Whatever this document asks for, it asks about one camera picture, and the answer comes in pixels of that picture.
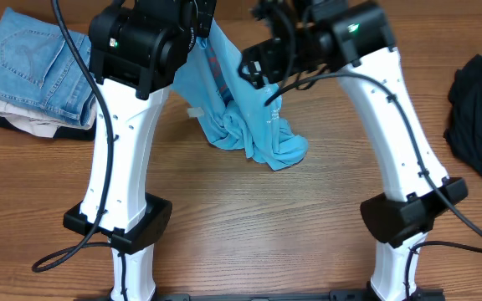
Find folded white garment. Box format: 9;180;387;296
0;98;97;138

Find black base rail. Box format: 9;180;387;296
74;288;446;301

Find folded blue denim jeans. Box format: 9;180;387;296
0;8;95;128

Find crumpled black garment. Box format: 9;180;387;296
444;54;482;176

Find folded black garment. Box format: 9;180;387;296
0;117;96;141

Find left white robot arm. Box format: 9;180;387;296
63;0;216;300

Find light blue printed t-shirt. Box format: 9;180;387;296
171;22;309;171

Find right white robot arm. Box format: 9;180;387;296
238;1;468;300

